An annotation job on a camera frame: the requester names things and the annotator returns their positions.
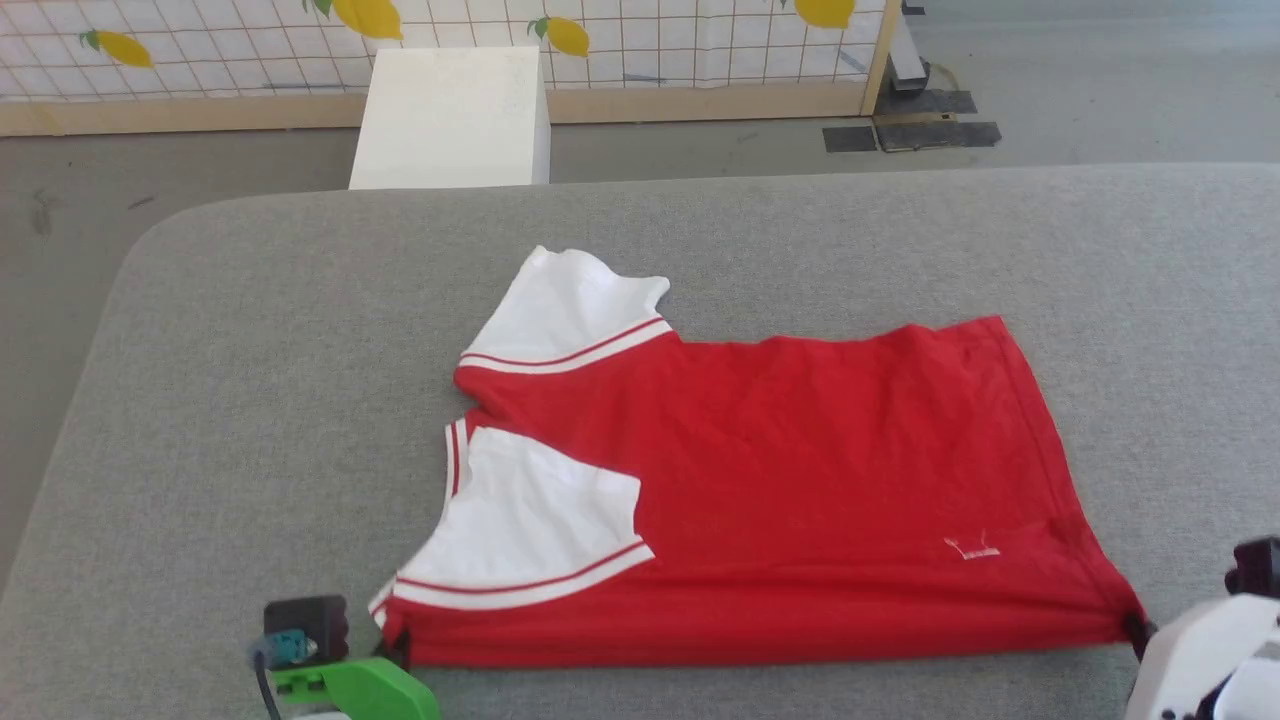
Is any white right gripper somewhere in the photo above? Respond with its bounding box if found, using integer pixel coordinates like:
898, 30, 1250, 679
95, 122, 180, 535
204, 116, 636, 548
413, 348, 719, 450
1124, 594, 1280, 720

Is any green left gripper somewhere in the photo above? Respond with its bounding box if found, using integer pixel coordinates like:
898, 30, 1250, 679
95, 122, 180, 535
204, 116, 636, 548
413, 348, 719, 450
269, 629, 442, 720

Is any red and white jersey shirt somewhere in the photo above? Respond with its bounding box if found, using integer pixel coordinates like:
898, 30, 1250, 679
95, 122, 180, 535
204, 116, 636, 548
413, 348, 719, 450
368, 245, 1147, 669

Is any white square box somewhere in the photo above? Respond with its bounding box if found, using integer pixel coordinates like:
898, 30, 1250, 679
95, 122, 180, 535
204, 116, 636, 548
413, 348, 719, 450
348, 46, 552, 190

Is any lemon print partition panel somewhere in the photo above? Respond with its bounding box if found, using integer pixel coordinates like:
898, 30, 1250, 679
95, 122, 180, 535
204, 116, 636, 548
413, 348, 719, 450
0, 0, 903, 138

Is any teal plug camera cable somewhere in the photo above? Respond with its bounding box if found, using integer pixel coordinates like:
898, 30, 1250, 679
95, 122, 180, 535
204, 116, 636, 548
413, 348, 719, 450
248, 629, 319, 720

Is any black partition base plate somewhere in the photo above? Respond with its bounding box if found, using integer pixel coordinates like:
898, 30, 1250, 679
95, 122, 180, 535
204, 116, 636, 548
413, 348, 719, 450
874, 89, 1002, 153

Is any grey metal support post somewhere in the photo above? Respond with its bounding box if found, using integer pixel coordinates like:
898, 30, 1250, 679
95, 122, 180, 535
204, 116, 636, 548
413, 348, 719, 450
887, 0, 932, 94

